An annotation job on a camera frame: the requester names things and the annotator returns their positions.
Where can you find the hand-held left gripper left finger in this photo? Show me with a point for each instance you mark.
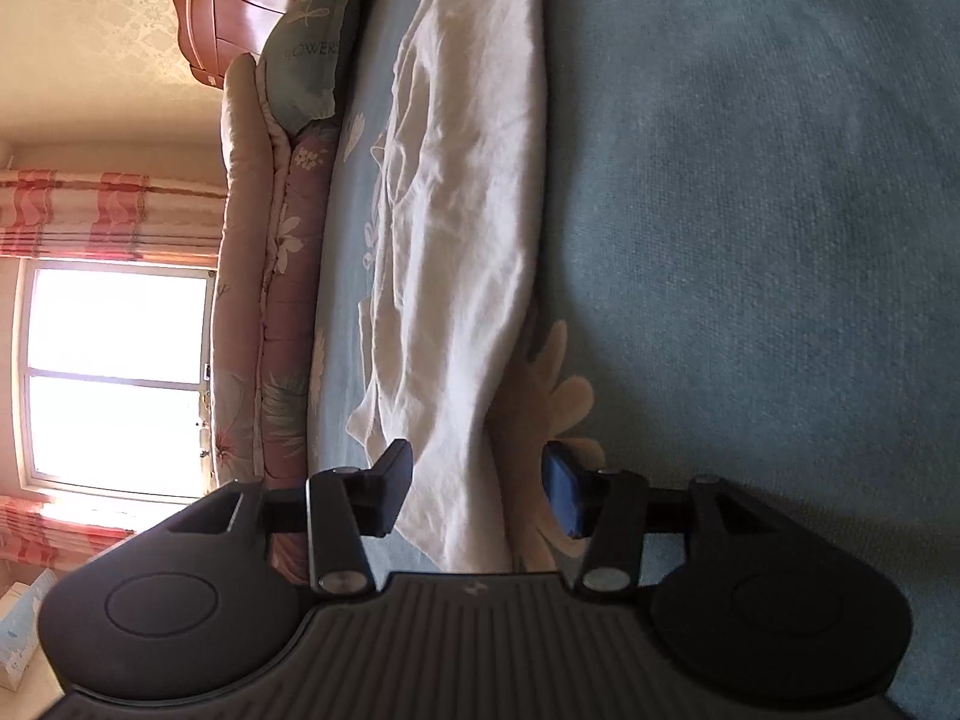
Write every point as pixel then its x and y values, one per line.
pixel 394 487

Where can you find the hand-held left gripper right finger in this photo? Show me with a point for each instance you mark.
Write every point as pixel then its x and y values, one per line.
pixel 562 487

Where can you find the white printed long-sleeve shirt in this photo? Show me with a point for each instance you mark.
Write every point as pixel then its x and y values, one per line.
pixel 450 240

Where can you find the pink floral quilt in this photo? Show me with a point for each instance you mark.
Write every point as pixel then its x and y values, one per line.
pixel 247 277

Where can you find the blue floral bed sheet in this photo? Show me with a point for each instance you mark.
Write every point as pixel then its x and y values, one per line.
pixel 750 240

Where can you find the bright window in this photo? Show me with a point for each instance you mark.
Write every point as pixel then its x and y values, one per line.
pixel 112 330

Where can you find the pink striped curtain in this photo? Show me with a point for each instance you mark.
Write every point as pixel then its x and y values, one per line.
pixel 90 214
pixel 52 529

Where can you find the light blue tissue box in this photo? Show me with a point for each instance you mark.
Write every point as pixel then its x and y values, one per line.
pixel 22 637

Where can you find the teal printed pillow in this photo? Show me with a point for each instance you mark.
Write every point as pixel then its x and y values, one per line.
pixel 307 52

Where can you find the wooden headboard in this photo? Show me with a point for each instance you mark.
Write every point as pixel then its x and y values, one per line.
pixel 240 7

